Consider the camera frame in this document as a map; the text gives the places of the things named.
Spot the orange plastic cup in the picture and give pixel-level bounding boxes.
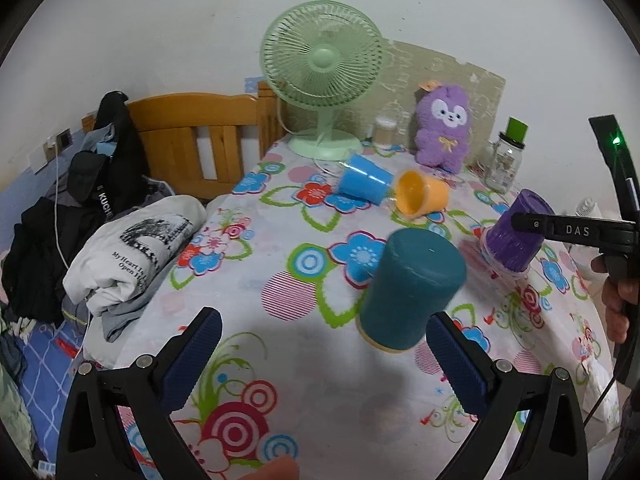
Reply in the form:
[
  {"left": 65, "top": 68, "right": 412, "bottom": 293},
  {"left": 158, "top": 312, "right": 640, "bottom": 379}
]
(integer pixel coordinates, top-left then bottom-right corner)
[{"left": 393, "top": 170, "right": 449, "bottom": 219}]

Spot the purple plastic cup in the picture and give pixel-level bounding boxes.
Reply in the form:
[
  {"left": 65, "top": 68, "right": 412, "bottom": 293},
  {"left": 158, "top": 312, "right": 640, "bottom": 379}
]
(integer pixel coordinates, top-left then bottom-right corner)
[{"left": 480, "top": 188, "right": 554, "bottom": 275}]

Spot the black clothes pile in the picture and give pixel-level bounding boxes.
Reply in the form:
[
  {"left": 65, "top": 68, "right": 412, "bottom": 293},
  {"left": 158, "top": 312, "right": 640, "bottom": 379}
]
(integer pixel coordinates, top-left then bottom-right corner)
[{"left": 1, "top": 91, "right": 151, "bottom": 326}]

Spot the person's right hand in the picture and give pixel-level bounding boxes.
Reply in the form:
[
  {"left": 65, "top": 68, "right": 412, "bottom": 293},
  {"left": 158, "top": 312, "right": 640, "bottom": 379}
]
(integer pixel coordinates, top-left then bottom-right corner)
[{"left": 601, "top": 276, "right": 639, "bottom": 344}]

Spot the blue checked bed sheet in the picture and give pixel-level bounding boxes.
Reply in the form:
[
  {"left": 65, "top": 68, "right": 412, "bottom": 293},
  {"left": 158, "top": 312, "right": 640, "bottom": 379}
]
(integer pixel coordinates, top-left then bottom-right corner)
[{"left": 2, "top": 146, "right": 104, "bottom": 463}]

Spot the person's left hand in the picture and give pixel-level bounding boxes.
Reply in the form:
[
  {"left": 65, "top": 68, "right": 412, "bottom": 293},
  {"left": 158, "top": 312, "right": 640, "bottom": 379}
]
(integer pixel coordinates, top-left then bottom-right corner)
[{"left": 240, "top": 456, "right": 299, "bottom": 480}]

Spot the glass jar with black lid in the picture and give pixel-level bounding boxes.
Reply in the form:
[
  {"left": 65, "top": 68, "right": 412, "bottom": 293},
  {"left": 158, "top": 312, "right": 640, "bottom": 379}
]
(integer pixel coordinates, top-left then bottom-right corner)
[{"left": 484, "top": 132, "right": 525, "bottom": 194}]

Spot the blue plastic cup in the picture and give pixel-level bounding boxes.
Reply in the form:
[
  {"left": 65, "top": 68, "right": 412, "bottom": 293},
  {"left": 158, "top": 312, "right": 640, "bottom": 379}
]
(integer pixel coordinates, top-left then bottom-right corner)
[{"left": 337, "top": 154, "right": 393, "bottom": 206}]

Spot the purple plush toy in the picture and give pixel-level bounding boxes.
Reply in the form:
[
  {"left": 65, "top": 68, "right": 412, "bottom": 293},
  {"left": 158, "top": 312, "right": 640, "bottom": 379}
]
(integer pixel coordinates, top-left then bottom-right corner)
[{"left": 414, "top": 84, "right": 472, "bottom": 174}]

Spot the white folded printed shirt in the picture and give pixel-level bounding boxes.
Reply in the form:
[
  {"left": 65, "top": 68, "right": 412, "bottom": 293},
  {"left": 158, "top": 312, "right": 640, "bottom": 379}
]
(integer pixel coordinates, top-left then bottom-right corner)
[{"left": 63, "top": 195, "right": 206, "bottom": 315}]

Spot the teal cylindrical bottle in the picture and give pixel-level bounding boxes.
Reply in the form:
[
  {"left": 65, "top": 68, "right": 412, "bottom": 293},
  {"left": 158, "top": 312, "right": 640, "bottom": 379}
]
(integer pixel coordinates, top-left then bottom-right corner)
[{"left": 357, "top": 228, "right": 466, "bottom": 353}]

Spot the green desk fan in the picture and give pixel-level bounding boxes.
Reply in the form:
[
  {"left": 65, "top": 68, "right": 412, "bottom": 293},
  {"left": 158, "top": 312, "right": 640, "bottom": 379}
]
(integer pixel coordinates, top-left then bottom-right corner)
[{"left": 260, "top": 0, "right": 384, "bottom": 162}]

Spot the green box on jar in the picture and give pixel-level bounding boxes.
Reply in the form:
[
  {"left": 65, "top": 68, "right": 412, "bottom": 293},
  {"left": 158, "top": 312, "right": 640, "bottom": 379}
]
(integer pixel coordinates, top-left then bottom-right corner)
[{"left": 504, "top": 117, "right": 528, "bottom": 144}]

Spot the cotton swab container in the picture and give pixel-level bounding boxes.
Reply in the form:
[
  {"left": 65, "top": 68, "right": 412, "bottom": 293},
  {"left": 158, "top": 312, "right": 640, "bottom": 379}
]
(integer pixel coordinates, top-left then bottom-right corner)
[{"left": 372, "top": 116, "right": 397, "bottom": 151}]

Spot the white wall socket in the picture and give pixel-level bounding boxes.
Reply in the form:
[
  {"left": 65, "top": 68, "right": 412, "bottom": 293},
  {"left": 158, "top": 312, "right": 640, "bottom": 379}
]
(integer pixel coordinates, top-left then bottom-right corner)
[{"left": 28, "top": 129, "right": 73, "bottom": 174}]

